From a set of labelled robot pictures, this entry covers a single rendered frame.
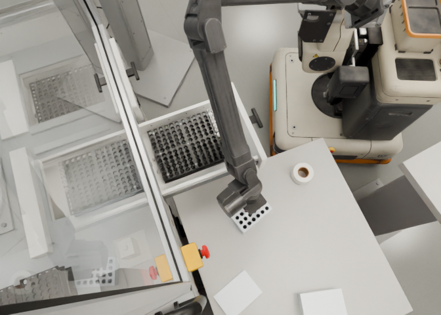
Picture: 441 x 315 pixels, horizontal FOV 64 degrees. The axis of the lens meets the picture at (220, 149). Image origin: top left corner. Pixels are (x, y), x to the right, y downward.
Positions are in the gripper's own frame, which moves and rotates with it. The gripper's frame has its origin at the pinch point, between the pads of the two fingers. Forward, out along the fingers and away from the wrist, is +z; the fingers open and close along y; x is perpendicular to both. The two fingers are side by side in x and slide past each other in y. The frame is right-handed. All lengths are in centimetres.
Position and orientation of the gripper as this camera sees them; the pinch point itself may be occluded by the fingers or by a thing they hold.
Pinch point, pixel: (246, 201)
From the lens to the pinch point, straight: 116.8
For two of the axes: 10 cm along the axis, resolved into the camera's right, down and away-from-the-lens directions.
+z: -0.1, 3.5, 9.4
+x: 8.1, -5.4, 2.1
